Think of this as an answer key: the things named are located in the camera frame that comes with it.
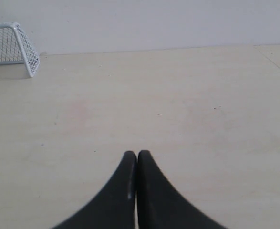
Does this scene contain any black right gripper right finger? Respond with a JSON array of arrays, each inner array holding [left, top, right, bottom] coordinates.
[[136, 150, 225, 229]]

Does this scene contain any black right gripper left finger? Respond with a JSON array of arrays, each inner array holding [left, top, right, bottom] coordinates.
[[55, 151, 137, 229]]

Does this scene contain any white mesh toy goal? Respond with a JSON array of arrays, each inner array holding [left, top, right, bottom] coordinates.
[[0, 22, 40, 78]]

